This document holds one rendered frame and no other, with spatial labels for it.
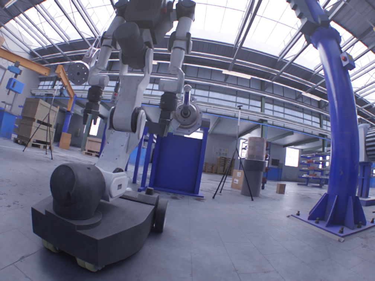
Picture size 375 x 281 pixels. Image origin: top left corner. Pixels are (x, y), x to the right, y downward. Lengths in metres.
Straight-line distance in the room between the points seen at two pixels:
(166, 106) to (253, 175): 2.45
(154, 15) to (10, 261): 1.18
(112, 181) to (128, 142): 0.28
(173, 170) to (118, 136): 1.66
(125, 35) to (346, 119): 1.80
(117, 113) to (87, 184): 0.45
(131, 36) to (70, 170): 0.57
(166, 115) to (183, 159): 1.67
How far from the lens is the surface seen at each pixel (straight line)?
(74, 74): 1.51
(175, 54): 0.89
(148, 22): 0.93
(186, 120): 2.21
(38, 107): 5.22
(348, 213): 1.71
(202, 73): 10.22
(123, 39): 0.77
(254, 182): 3.03
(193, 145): 2.43
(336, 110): 1.84
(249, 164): 3.00
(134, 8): 1.00
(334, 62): 2.08
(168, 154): 2.42
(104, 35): 1.12
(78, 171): 0.53
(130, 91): 0.88
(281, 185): 4.16
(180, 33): 0.95
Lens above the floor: 0.42
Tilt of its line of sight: 8 degrees up
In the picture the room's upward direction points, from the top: 9 degrees clockwise
